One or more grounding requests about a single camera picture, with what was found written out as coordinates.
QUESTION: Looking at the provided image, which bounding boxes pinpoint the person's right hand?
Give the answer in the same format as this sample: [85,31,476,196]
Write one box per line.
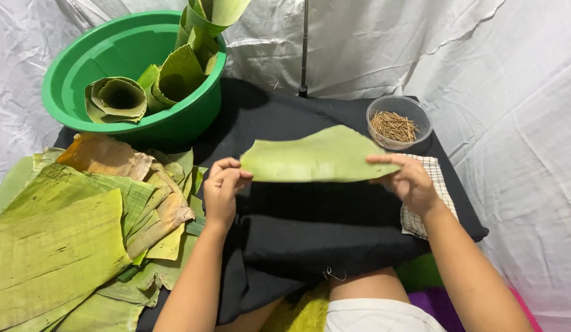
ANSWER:
[365,154,445,217]

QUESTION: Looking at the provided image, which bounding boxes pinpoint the person's left hand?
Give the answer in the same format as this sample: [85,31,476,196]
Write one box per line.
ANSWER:
[203,157,254,231]

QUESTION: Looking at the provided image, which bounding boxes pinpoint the light green banana leaf piece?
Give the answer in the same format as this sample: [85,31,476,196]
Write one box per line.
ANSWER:
[239,124,401,184]

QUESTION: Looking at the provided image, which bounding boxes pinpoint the white checked cloth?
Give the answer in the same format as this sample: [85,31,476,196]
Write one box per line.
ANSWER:
[396,154,459,241]

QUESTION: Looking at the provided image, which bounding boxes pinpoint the heap of wooden sticks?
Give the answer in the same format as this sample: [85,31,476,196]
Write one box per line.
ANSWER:
[370,111,420,144]

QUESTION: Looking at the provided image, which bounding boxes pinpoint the clear plastic bowl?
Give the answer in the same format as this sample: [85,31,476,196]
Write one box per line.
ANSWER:
[366,95,433,151]

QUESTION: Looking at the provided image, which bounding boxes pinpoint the black cloth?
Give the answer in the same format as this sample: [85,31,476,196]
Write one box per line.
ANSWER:
[53,77,489,332]

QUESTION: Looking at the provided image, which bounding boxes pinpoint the person's leg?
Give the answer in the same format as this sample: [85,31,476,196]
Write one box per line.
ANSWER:
[328,267,412,305]

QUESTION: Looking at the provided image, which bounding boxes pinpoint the white backdrop sheet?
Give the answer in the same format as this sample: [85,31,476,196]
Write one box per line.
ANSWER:
[0,0,571,332]

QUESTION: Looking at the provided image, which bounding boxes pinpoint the cone rolled banana leaf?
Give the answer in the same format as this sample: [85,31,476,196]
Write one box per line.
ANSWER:
[137,44,209,113]

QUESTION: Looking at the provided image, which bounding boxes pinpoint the white shorts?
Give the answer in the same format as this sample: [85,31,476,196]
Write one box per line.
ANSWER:
[324,298,447,332]

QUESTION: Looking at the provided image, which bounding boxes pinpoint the multicolour fuzzy mat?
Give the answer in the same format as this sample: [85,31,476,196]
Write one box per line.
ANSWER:
[259,253,543,332]

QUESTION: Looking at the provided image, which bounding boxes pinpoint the wide rolled banana leaf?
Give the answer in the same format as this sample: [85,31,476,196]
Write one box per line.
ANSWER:
[85,77,148,124]

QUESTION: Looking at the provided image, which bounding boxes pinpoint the pile of flat banana leaves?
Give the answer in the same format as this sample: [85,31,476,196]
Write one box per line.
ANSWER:
[0,133,209,332]

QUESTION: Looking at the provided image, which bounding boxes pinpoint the thin metal pole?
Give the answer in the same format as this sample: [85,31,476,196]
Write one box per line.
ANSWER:
[298,0,310,98]

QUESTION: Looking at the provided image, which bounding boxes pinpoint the tall rolled banana leaf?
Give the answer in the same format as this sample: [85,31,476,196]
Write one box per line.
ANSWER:
[175,0,251,75]

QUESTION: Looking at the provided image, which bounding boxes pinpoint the green plastic basin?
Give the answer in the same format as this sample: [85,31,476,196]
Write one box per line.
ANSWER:
[41,10,227,143]

